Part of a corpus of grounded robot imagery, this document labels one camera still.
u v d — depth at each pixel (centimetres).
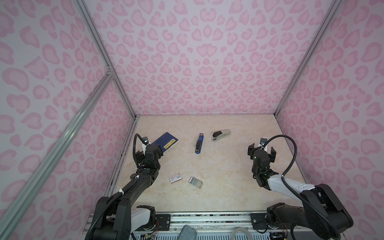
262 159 65
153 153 66
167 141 104
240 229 71
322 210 42
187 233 68
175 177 88
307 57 86
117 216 41
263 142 72
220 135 103
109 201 42
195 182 86
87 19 72
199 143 98
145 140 73
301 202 45
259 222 73
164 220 75
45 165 52
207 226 72
